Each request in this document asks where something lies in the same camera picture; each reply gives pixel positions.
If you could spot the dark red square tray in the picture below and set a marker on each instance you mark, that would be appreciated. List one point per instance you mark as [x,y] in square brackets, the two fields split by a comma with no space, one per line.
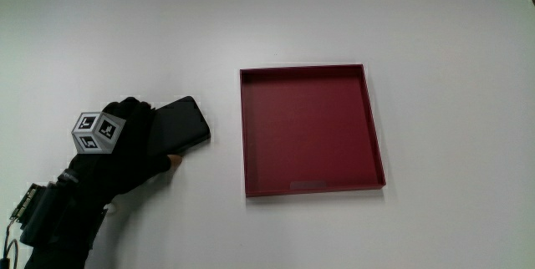
[309,131]

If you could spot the black smartphone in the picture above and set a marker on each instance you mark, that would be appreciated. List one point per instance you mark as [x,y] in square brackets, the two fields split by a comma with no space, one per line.
[181,125]

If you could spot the white desk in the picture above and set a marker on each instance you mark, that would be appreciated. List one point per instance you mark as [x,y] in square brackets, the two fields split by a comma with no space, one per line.
[439,93]

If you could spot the person's left hand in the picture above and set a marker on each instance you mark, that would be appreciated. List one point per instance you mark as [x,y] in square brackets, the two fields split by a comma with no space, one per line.
[125,164]

